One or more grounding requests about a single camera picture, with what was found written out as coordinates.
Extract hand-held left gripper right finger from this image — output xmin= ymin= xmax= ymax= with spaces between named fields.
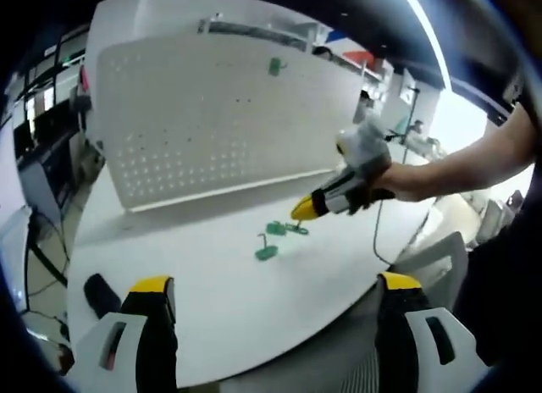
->
xmin=375 ymin=270 xmax=493 ymax=393

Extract white cabinet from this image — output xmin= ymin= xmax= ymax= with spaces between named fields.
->
xmin=0 ymin=206 xmax=33 ymax=313

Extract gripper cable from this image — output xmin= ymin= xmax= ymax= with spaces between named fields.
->
xmin=372 ymin=199 xmax=393 ymax=266

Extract orange blue wall banner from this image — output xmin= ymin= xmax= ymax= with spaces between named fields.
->
xmin=328 ymin=28 xmax=374 ymax=64

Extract white storage shelves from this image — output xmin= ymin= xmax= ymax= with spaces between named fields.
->
xmin=334 ymin=53 xmax=395 ymax=114

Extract grey mesh office chair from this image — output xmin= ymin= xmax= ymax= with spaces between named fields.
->
xmin=388 ymin=230 xmax=470 ymax=312

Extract green tripod pole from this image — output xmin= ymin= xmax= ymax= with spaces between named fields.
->
xmin=387 ymin=86 xmax=421 ymax=165

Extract metal shelving rack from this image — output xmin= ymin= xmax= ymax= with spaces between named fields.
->
xmin=197 ymin=14 xmax=321 ymax=53

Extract person's right hand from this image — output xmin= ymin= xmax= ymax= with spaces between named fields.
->
xmin=346 ymin=163 xmax=429 ymax=217

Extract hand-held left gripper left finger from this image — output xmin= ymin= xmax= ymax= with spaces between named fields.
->
xmin=71 ymin=275 xmax=179 ymax=393

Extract white perforated mounting plate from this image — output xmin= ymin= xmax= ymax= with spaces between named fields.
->
xmin=95 ymin=31 xmax=366 ymax=214

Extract person's black clothing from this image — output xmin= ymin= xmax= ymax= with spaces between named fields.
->
xmin=455 ymin=223 xmax=542 ymax=368

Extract dark workbench with monitors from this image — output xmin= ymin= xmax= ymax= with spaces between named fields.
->
xmin=12 ymin=104 xmax=86 ymax=224

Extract ceiling light strip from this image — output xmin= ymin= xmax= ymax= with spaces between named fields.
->
xmin=397 ymin=0 xmax=453 ymax=91

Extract black oblong object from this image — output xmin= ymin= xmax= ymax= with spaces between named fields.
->
xmin=83 ymin=273 xmax=122 ymax=320

